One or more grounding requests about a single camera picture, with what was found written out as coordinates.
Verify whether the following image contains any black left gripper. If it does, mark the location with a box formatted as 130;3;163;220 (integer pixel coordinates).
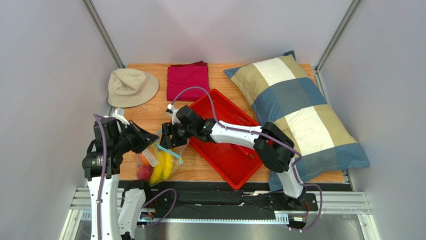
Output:
114;119;160;154

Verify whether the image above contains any clear zip top bag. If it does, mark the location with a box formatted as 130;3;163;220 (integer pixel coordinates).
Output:
135;140;189;186

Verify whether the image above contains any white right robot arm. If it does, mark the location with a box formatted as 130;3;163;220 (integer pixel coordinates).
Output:
159;104;306;206

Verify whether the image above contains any orange fake fruit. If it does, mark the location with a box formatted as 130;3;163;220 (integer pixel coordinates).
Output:
138;153;151;166

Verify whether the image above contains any yellow fake banana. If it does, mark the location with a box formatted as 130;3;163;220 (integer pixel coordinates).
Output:
149;151;175;185

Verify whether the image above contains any red fake apple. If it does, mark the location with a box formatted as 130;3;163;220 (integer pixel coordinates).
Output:
136;165;154;182

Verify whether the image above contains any purple fake eggplant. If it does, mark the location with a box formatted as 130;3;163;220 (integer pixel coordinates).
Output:
232;144;254;159

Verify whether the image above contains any beige bucket hat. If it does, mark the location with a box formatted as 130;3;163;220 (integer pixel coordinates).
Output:
107;68;160;108

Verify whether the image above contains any magenta folded cloth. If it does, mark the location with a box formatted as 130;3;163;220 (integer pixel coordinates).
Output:
166;61;210;101

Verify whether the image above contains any red plastic tray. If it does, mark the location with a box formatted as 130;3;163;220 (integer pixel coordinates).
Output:
189;89;263;190

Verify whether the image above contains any plaid checkered pillow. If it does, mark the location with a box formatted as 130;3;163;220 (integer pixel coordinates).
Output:
224;55;370;182

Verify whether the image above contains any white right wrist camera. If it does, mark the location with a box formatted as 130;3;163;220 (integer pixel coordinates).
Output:
166;103;181;125

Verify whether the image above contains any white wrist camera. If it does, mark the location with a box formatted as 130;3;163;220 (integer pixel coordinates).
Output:
166;103;181;125
110;107;130;126

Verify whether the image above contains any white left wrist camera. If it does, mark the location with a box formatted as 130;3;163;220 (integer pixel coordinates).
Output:
110;107;130;126

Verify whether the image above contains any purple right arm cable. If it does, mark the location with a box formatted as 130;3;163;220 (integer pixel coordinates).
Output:
171;86;324;233

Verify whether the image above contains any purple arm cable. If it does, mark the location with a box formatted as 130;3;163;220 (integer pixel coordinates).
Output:
171;86;324;233
92;113;179;240

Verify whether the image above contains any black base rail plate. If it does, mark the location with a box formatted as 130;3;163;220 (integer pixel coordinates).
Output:
118;180;319;221

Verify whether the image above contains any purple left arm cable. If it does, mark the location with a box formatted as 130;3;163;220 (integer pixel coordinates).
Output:
92;113;179;240

